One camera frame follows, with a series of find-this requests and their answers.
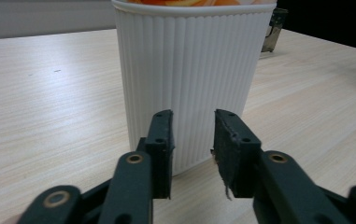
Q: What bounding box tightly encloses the white ribbed cup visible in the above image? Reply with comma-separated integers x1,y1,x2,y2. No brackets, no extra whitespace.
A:
110,0,278,177

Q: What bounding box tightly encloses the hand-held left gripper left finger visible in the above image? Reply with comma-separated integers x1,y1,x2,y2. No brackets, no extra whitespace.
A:
97,109,176,224

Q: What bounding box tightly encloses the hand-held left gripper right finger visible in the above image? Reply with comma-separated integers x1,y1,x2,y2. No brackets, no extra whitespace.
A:
210,108,354,224

